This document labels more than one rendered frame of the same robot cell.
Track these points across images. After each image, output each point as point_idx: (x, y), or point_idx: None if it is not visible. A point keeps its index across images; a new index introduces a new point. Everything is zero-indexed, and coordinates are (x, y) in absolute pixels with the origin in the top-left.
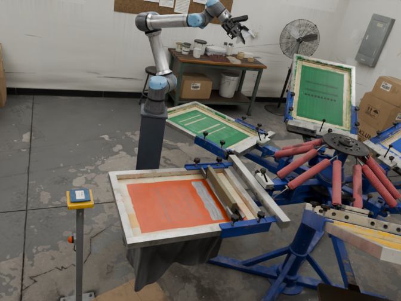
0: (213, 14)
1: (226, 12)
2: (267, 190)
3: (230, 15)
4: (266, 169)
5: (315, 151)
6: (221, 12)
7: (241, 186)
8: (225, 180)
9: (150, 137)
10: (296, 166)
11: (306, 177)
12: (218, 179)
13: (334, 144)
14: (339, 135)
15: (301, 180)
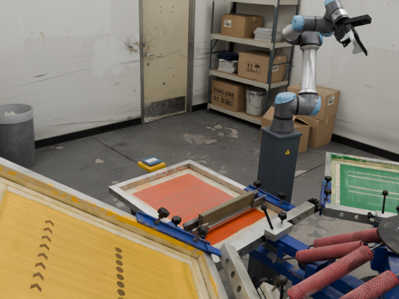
0: (328, 16)
1: (336, 12)
2: (276, 245)
3: (341, 16)
4: (285, 216)
5: (375, 231)
6: (331, 12)
7: None
8: None
9: (266, 157)
10: (339, 242)
11: (319, 251)
12: (233, 199)
13: (396, 226)
14: None
15: (311, 252)
